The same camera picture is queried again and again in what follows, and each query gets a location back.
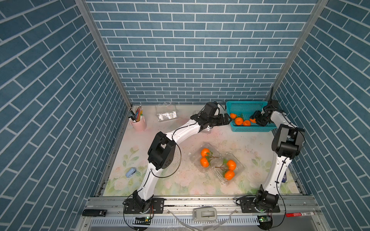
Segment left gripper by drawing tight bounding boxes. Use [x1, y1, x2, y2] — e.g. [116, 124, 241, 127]
[206, 114, 232, 128]

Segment teal plastic basket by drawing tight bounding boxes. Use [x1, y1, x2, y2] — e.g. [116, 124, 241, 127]
[225, 100, 278, 132]

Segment clear clamshell container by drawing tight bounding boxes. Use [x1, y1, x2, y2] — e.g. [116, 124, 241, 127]
[199, 125, 212, 134]
[155, 103, 178, 122]
[189, 142, 221, 173]
[212, 153, 245, 185]

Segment clear clamshell container back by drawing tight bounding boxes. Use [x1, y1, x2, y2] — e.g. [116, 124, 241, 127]
[199, 125, 212, 134]

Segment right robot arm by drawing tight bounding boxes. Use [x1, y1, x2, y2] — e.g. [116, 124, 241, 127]
[251, 88, 305, 212]

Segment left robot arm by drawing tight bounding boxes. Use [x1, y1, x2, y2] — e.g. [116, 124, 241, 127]
[130, 102, 232, 213]

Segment orange front container upper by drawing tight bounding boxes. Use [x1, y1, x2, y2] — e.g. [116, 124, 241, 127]
[226, 160, 237, 171]

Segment clear clamshell container front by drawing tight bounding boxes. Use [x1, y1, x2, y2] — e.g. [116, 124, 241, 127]
[212, 153, 245, 185]

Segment orange front container lower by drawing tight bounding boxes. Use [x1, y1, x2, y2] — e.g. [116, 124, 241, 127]
[224, 170, 235, 181]

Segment blue stapler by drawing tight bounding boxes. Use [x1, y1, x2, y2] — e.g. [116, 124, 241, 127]
[281, 173, 287, 183]

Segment pink pen cup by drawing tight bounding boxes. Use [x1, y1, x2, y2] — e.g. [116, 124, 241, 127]
[129, 116, 147, 132]

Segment pens in cup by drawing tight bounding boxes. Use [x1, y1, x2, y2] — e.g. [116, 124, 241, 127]
[129, 105, 143, 122]

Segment grey tape dispenser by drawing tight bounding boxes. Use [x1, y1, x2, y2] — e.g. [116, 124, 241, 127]
[192, 207, 217, 222]

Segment red marker pen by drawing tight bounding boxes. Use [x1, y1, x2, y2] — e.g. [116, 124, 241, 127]
[285, 212, 315, 218]

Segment light blue small clip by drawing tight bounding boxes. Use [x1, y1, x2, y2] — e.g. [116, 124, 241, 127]
[125, 167, 137, 178]

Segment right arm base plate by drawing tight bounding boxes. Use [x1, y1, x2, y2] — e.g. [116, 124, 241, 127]
[235, 195, 281, 214]

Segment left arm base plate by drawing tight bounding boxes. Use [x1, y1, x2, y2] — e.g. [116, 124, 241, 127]
[124, 198, 165, 214]

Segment black device on rail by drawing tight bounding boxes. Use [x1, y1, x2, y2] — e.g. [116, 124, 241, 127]
[82, 209, 107, 217]

